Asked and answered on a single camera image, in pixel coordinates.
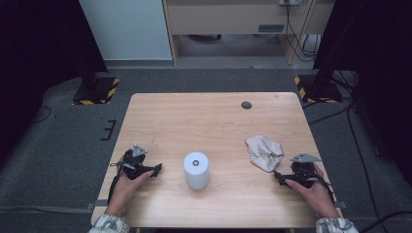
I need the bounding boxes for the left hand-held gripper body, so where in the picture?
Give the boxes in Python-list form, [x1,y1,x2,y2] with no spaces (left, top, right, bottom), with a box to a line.
[120,143,155,181]

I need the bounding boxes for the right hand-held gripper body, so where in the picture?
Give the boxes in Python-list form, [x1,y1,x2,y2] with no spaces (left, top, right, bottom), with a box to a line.
[286,152,324,189]

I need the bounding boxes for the beige cloth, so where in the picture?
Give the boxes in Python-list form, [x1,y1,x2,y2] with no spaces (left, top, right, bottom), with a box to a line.
[245,134,285,173]

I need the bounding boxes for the white cylinder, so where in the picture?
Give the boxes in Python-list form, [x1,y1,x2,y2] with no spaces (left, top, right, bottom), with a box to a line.
[183,150,211,191]

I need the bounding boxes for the person's right hand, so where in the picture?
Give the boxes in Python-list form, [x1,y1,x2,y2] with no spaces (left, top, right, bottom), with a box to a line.
[285,163,341,218]

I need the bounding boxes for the person's left hand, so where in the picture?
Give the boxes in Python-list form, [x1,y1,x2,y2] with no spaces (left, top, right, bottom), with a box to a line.
[105,156,155,217]

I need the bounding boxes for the black floor tape marks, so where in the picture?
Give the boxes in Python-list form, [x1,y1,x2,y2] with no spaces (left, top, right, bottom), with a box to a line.
[100,119,118,142]

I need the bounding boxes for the striped black stand base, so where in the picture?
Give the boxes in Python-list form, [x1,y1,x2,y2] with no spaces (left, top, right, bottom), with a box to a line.
[293,73,343,105]
[72,75,120,106]

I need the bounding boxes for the white panel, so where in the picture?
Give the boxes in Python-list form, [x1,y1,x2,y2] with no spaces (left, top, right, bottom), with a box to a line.
[79,0,173,61]

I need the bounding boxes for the black curtain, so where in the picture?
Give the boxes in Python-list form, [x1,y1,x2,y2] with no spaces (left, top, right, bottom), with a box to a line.
[313,0,412,185]
[0,0,109,163]

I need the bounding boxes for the gray desk label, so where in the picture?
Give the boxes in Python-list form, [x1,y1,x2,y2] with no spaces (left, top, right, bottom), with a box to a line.
[257,23,286,34]

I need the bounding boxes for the light wooden desk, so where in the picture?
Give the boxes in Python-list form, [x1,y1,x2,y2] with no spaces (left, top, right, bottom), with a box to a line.
[161,0,336,66]

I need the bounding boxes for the right hand-held gripper cable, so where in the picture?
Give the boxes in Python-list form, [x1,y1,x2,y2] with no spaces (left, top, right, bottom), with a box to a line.
[315,176,335,203]

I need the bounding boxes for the long black floor cable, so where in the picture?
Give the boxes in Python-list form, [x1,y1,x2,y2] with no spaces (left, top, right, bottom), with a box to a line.
[307,69,412,233]

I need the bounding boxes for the thin black floor cable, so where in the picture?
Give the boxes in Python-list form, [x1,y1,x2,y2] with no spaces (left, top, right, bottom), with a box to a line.
[32,105,52,123]

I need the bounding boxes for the black hanging cables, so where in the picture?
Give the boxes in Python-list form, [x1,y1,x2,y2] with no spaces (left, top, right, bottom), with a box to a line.
[285,3,319,62]

